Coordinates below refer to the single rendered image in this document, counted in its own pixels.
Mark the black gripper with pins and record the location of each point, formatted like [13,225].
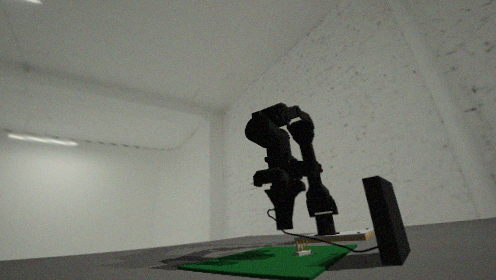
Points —
[284,189]

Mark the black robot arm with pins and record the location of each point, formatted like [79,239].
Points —
[263,129]

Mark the green circuit board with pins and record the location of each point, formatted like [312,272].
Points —
[298,262]

